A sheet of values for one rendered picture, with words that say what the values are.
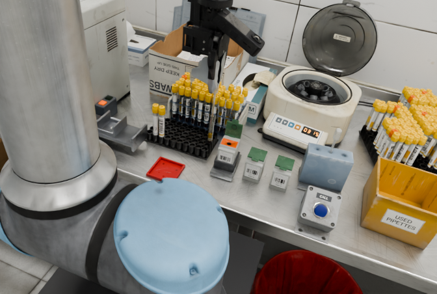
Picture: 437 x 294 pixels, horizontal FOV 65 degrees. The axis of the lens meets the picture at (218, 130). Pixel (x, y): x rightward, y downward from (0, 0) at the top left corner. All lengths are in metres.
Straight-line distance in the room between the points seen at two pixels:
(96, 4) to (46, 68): 0.62
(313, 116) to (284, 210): 0.28
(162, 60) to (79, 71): 0.73
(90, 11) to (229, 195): 0.53
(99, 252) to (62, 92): 0.17
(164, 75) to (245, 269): 0.64
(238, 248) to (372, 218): 0.32
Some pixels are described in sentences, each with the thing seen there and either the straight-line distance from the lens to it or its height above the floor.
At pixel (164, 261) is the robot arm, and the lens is 0.34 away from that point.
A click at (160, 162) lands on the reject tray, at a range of 0.85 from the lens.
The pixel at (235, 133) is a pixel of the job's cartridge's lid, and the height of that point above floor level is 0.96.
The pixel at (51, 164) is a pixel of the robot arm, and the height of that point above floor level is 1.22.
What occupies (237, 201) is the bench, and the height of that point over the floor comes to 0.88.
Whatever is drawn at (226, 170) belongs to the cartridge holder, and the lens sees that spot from 0.82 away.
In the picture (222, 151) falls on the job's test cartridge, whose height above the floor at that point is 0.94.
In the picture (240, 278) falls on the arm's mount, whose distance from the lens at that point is 0.59.
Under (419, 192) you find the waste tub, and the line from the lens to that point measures 0.92.
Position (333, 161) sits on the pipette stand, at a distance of 0.81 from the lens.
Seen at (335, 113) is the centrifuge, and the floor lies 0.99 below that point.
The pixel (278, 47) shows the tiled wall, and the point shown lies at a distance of 1.27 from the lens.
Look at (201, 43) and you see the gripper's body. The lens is 0.73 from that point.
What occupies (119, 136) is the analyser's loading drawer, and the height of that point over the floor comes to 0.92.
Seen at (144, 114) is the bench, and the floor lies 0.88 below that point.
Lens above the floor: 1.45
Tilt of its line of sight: 37 degrees down
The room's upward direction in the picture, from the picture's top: 7 degrees clockwise
